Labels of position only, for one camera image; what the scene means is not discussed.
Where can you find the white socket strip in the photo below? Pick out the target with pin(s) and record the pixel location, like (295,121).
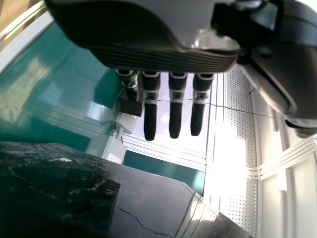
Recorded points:
(123,122)

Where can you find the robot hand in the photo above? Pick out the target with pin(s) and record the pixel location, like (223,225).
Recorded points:
(148,37)

